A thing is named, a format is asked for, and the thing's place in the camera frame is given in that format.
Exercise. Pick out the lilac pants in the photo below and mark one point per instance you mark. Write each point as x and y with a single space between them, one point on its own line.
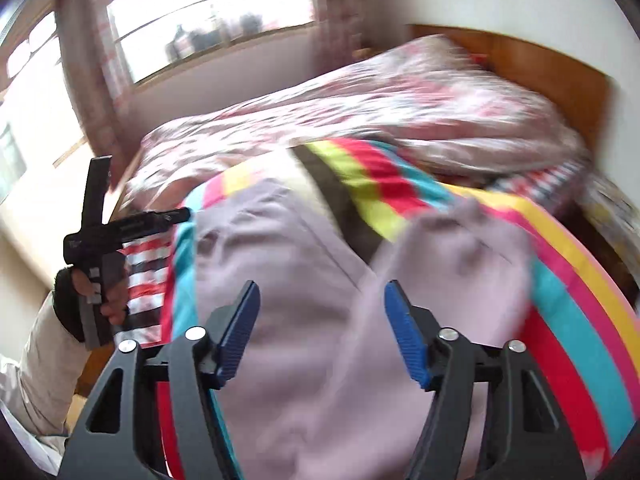
300 310

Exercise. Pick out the red floral quilt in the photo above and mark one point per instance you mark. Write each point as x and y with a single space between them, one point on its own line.
375 105

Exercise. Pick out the person's left hand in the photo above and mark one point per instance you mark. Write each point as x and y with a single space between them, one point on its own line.
65 300

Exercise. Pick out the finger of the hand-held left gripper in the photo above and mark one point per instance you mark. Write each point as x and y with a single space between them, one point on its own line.
150 222
101 190

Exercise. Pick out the rainbow striped blanket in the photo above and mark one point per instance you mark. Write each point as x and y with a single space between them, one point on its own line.
565 320

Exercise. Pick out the side window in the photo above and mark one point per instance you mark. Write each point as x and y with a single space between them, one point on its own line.
30 110

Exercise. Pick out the person's left forearm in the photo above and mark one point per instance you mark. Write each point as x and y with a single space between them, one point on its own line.
40 370

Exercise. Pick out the wooden bed headboard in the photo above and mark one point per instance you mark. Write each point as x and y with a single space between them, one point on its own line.
550 75

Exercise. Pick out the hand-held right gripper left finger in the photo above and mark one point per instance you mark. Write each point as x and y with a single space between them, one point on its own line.
237 332

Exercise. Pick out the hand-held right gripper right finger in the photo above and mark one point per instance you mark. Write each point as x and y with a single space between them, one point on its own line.
405 335

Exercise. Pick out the large window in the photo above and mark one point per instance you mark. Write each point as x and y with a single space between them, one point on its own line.
210 10

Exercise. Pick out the pink patterned curtain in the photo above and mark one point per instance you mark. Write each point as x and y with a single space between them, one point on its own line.
85 60
340 35

